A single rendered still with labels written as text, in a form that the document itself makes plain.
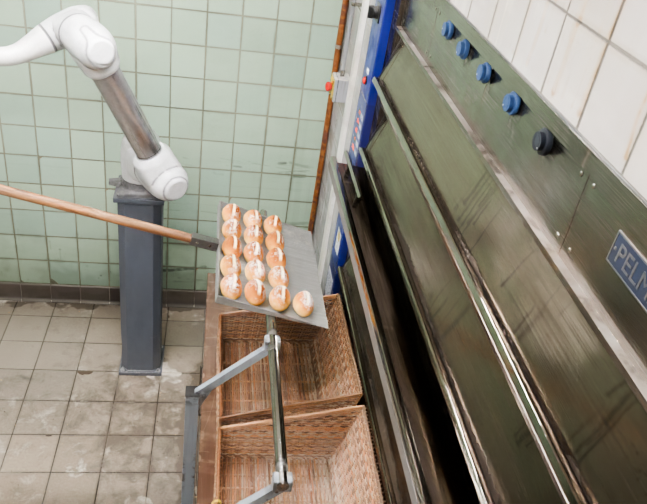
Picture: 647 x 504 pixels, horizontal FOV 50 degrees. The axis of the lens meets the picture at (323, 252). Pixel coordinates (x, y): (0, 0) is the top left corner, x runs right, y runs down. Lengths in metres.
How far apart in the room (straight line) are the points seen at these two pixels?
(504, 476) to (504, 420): 0.10
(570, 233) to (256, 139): 2.42
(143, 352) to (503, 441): 2.36
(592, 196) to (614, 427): 0.34
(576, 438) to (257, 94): 2.53
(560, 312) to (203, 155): 2.52
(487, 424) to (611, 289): 0.46
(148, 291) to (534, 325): 2.25
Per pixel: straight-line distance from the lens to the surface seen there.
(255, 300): 2.05
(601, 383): 1.10
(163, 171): 2.68
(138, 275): 3.17
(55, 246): 3.84
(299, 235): 2.50
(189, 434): 2.25
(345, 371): 2.50
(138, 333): 3.38
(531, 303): 1.26
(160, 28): 3.25
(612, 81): 1.10
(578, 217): 1.17
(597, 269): 1.11
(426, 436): 1.51
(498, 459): 1.37
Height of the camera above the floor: 2.48
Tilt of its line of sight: 33 degrees down
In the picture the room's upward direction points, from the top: 10 degrees clockwise
